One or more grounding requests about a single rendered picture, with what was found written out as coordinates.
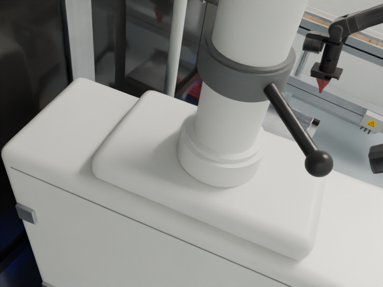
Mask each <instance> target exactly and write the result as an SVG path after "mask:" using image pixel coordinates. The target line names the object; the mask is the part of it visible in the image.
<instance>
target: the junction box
mask: <svg viewBox="0 0 383 287"><path fill-rule="evenodd" d="M359 125H361V126H363V127H365V128H368V129H370V130H372V131H374V132H377V133H379V131H380V130H381V128H382V127H383V116H380V115H379V114H376V113H373V112H371V111H369V110H367V111H366V112H365V114H364V116H363V117H362V119H361V121H360V123H359Z"/></svg>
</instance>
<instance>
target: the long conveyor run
mask: <svg viewBox="0 0 383 287"><path fill-rule="evenodd" d="M305 9H306V10H305V11H304V14H303V17H302V19H301V22H300V24H299V27H298V30H297V32H296V33H298V34H301V35H304V36H306V34H307V33H308V32H309V31H311V30H313V31H320V32H328V29H329V26H330V25H331V24H332V22H333V21H334V20H335V19H336V18H338V17H336V16H334V15H331V14H328V13H325V12H323V11H320V10H318V9H314V8H313V7H309V6H306V8H305ZM313 12H314V13H313ZM322 15H323V16H322ZM375 35H376V36H375ZM378 36H379V37H378ZM341 41H342V42H343V47H342V51H344V52H346V53H349V54H351V55H354V56H357V57H359V58H362V59H364V60H367V61H369V62H371V63H374V64H376V65H379V66H382V67H383V34H382V33H379V32H377V31H374V30H371V29H369V28H366V29H364V30H362V31H359V32H356V33H354V34H351V35H350V36H346V37H343V38H342V40H341Z"/></svg>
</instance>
